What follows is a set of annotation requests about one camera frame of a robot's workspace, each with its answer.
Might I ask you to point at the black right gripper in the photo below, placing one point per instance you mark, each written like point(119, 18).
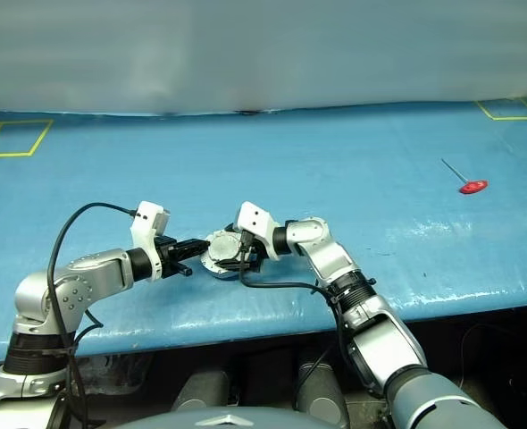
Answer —
point(252, 254)

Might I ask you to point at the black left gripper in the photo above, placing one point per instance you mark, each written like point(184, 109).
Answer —
point(167, 254)

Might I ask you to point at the round silver motor lid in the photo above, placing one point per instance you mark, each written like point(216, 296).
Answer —
point(221, 248)

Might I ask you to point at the motor housing with copper windings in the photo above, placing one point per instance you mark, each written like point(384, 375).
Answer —
point(221, 274)

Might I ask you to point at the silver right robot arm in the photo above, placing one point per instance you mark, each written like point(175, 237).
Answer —
point(330, 259)

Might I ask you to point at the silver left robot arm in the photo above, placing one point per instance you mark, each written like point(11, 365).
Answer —
point(94, 268)

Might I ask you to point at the blue plastic table cover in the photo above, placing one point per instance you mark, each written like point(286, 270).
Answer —
point(335, 156)

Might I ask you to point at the dark grey rounded shape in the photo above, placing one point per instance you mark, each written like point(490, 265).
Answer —
point(201, 391)
point(321, 393)

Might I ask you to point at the crumpled clear plastic sheet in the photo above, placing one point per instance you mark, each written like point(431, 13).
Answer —
point(116, 373)

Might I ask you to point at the grey robot torso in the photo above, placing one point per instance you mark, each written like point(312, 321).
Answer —
point(178, 422)

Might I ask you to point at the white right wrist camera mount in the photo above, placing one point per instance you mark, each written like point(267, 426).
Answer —
point(254, 219)

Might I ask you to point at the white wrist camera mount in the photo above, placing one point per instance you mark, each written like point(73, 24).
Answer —
point(145, 219)
point(254, 219)

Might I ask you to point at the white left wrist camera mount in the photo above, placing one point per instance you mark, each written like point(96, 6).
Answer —
point(145, 219)

